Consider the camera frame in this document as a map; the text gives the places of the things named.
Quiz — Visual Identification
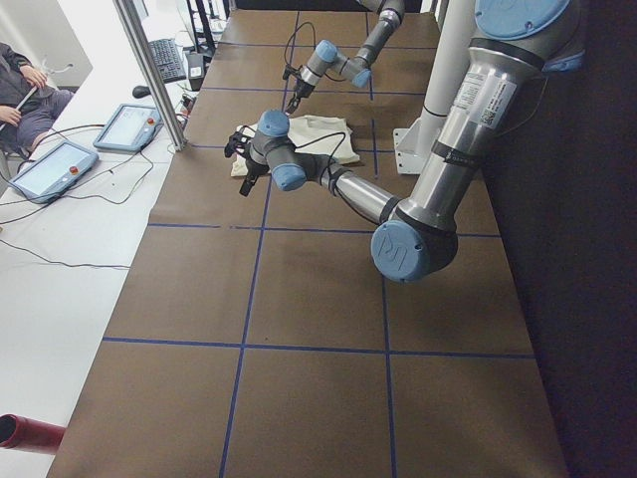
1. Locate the brown table cover mat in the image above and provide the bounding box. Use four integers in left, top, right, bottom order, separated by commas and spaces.
50, 11, 566, 477

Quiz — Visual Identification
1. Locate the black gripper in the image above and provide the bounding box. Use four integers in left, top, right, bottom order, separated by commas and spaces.
240, 146, 270, 195
285, 76, 317, 113

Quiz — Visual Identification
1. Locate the black keyboard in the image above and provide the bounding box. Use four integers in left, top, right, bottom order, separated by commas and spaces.
148, 39, 187, 83

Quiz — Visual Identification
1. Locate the teach pendant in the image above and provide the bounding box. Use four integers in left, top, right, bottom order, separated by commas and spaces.
9, 140, 99, 204
93, 104, 163, 153

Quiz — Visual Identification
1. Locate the red cylinder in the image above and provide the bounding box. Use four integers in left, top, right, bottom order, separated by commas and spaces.
1, 414, 66, 455

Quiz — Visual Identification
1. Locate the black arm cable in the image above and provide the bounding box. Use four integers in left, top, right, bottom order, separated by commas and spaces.
283, 21, 319, 81
293, 129, 352, 188

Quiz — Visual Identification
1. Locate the near teach pendant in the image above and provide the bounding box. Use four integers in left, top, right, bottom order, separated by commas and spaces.
9, 140, 99, 204

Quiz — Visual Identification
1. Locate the cream long-sleeve cat shirt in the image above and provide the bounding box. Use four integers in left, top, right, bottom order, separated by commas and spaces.
231, 110, 359, 190

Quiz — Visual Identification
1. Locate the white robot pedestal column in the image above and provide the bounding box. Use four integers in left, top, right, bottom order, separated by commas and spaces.
393, 0, 476, 175

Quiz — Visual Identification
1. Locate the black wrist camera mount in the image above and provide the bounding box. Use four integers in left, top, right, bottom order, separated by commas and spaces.
224, 125, 257, 158

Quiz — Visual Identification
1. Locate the aluminium frame post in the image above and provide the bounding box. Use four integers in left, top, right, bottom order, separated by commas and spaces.
113, 0, 187, 151

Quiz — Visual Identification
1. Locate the far teach pendant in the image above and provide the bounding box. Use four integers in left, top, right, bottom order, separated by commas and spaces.
93, 104, 163, 153

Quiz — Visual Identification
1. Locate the seated person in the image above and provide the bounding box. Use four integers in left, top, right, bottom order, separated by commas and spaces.
1, 43, 74, 151

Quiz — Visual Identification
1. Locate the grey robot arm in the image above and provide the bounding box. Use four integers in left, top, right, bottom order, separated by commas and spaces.
283, 0, 405, 116
225, 1, 588, 282

